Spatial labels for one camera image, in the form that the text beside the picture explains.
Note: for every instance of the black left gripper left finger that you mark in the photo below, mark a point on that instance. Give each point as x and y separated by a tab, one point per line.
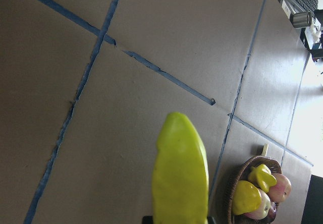
148	219

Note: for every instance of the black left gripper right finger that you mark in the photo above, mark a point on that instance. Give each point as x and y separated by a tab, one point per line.
211	220

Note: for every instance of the yellow banana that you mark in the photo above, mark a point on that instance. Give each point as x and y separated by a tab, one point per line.
180	179

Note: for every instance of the brown wicker basket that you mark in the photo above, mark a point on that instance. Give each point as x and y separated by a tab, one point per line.
240	173

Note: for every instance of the basket paper tag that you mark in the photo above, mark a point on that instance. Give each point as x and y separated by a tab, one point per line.
261	150

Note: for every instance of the yellow lemon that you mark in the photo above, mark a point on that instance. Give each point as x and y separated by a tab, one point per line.
246	198

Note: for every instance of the dark purple fruit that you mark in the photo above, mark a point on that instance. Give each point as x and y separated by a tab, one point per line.
271	215

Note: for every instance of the yellow starfruit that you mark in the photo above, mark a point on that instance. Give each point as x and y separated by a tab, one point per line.
262	177

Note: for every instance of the pink apple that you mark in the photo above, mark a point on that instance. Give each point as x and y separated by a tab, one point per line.
281	191

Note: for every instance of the metal cup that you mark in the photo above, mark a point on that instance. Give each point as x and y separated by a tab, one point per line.
301	20

